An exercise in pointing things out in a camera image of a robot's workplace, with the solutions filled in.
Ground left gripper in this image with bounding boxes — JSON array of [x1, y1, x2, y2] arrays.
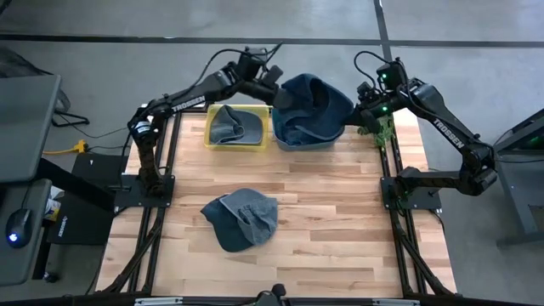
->
[[244, 65, 295, 111]]

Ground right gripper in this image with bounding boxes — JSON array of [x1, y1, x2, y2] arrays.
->
[[343, 80, 403, 134]]

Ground denim blue hat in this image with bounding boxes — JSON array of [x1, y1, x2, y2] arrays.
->
[[274, 113, 341, 145]]

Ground grey soft hat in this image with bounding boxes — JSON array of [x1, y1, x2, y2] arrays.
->
[[208, 105, 264, 146]]

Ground dark blue garment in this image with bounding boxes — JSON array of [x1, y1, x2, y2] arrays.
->
[[218, 188, 280, 247]]

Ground dark grey baseball cap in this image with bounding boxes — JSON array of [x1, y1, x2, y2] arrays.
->
[[200, 195, 256, 253]]

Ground green leafy plant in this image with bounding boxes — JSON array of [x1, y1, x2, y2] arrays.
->
[[356, 113, 397, 149]]

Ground yellow translucent plastic bin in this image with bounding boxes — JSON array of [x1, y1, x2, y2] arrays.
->
[[203, 104, 271, 152]]

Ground blue plastic bin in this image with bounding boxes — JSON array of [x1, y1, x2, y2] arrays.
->
[[271, 105, 346, 152]]

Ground black floor tape line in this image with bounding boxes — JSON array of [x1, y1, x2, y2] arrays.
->
[[0, 32, 544, 48], [372, 0, 395, 63]]

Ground yellow power plug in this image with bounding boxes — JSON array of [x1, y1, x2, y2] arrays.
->
[[42, 139, 89, 156]]

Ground black desk leg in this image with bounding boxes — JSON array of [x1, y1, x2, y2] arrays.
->
[[36, 157, 118, 213]]

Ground black Trossen controller box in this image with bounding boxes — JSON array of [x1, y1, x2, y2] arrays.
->
[[46, 151, 125, 247]]

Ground colourful small package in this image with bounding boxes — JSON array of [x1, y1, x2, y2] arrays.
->
[[43, 185, 64, 223]]

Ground grey desk panel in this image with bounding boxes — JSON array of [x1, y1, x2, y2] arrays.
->
[[0, 74, 63, 184]]

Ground black computer mouse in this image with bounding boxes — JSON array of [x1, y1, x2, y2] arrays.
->
[[4, 207, 34, 250]]

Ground grey desk top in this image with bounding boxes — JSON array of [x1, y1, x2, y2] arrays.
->
[[0, 178, 53, 286]]

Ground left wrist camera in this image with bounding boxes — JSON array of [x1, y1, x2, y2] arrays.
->
[[235, 46, 269, 82]]

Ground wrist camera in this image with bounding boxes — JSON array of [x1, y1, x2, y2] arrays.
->
[[376, 60, 409, 92], [235, 46, 269, 82]]

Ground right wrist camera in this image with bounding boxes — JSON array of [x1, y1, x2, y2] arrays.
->
[[376, 60, 409, 92]]

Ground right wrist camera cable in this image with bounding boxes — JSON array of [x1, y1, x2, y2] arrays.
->
[[353, 49, 390, 93]]

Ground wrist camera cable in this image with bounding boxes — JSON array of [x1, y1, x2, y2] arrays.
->
[[186, 42, 284, 93], [353, 49, 390, 93]]

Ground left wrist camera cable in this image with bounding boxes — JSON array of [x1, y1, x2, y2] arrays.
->
[[186, 42, 284, 93]]

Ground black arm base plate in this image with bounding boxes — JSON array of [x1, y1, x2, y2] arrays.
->
[[113, 173, 176, 209], [380, 175, 443, 211]]

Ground black frame rail assembly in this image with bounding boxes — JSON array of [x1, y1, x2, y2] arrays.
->
[[101, 105, 182, 295], [379, 122, 456, 297]]

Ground silver metal bracket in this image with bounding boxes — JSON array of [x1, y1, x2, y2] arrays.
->
[[134, 297, 184, 306], [372, 298, 421, 306]]

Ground black table-level camera mount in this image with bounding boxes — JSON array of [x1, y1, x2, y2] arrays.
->
[[253, 283, 290, 306]]

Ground black floor cable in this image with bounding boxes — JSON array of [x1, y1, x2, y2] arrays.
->
[[50, 109, 131, 141]]

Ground black table edge rail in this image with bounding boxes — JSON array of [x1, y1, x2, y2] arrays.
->
[[0, 292, 544, 306]]

